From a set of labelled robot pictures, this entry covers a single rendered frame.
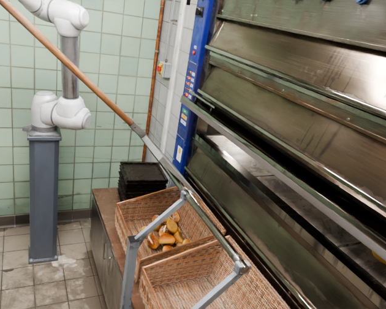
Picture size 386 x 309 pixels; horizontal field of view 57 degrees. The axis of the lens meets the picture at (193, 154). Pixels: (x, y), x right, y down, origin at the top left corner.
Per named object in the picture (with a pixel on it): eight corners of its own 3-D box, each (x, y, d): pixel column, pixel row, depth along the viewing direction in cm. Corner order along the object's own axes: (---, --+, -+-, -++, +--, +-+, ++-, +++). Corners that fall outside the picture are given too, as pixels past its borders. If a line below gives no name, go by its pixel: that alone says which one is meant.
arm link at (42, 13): (27, -11, 196) (49, -7, 193) (46, 3, 213) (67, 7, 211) (22, 13, 196) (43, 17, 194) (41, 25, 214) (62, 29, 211)
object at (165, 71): (166, 75, 276) (168, 61, 272) (170, 78, 268) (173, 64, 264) (157, 74, 273) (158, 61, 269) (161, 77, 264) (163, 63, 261)
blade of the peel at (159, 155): (158, 160, 157) (163, 156, 157) (126, 119, 202) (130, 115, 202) (203, 202, 178) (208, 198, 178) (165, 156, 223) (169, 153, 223)
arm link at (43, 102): (41, 118, 245) (41, 86, 237) (65, 124, 242) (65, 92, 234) (25, 124, 231) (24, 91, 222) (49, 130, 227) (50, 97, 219)
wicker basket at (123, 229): (182, 216, 249) (189, 181, 239) (219, 271, 203) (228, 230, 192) (112, 222, 229) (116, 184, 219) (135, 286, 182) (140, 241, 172)
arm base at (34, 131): (22, 126, 241) (22, 119, 239) (57, 127, 250) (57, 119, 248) (22, 137, 226) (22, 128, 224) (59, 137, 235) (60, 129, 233)
